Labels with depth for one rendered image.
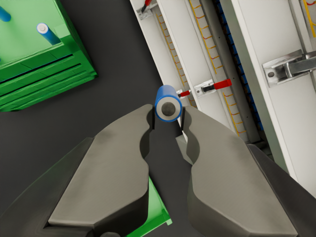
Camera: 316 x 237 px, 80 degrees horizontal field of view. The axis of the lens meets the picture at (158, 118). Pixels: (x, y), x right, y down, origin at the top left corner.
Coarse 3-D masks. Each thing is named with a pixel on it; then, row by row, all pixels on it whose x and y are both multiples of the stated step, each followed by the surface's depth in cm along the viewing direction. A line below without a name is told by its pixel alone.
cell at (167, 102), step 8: (160, 88) 16; (168, 88) 15; (160, 96) 12; (168, 96) 12; (176, 96) 12; (160, 104) 12; (168, 104) 12; (176, 104) 12; (160, 112) 12; (168, 112) 12; (176, 112) 12; (168, 120) 12
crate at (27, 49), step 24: (0, 0) 35; (24, 0) 36; (48, 0) 36; (0, 24) 35; (24, 24) 36; (48, 24) 37; (0, 48) 35; (24, 48) 36; (48, 48) 32; (72, 48) 36; (0, 72) 32
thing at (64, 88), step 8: (80, 40) 63; (88, 56) 64; (96, 72) 65; (80, 80) 63; (88, 80) 68; (64, 88) 64; (40, 96) 61; (48, 96) 64; (24, 104) 61; (32, 104) 65
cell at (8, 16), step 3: (0, 6) 33; (0, 9) 32; (3, 9) 33; (0, 12) 33; (3, 12) 33; (6, 12) 34; (0, 15) 33; (3, 15) 33; (6, 15) 34; (9, 15) 35; (0, 18) 34; (3, 18) 34; (6, 18) 34; (9, 18) 35; (6, 21) 35
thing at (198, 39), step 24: (168, 0) 38; (192, 0) 38; (216, 0) 36; (168, 24) 39; (192, 24) 39; (216, 24) 36; (192, 48) 39; (216, 48) 38; (192, 72) 40; (216, 72) 39; (240, 72) 38; (216, 96) 40; (240, 96) 37; (240, 120) 41; (264, 144) 38
